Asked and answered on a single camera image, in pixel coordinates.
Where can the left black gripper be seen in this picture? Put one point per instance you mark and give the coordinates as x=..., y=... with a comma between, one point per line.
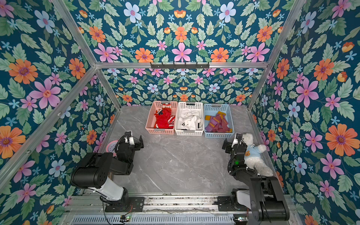
x=136, y=145

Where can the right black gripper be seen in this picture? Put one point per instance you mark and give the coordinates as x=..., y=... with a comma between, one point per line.
x=229, y=145

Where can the maroon sock yellow toe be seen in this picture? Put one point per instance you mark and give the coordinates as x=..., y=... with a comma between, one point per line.
x=217, y=123

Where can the red plain sock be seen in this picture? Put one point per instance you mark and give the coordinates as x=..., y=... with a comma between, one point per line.
x=164, y=117

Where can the white sock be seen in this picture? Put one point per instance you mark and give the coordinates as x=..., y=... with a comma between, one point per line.
x=190, y=119

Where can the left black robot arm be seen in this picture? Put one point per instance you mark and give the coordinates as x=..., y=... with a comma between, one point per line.
x=92, y=171

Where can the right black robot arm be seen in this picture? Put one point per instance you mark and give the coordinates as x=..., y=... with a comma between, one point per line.
x=264, y=196

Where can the blue plastic basket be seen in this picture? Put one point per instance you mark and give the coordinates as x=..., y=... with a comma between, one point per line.
x=212, y=110

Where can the pink plastic basket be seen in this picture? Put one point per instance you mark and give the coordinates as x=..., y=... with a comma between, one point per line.
x=151, y=118

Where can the white plastic basket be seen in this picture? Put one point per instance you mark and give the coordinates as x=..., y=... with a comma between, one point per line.
x=189, y=105

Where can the pink alarm clock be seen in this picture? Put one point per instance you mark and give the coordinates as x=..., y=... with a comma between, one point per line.
x=111, y=147

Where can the white teddy bear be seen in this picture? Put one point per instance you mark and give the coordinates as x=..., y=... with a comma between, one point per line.
x=253, y=158

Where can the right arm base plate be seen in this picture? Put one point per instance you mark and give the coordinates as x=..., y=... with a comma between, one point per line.
x=229, y=204

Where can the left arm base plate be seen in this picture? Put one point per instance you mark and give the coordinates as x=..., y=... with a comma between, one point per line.
x=129, y=204

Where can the black hook rail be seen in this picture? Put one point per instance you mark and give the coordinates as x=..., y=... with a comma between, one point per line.
x=185, y=65

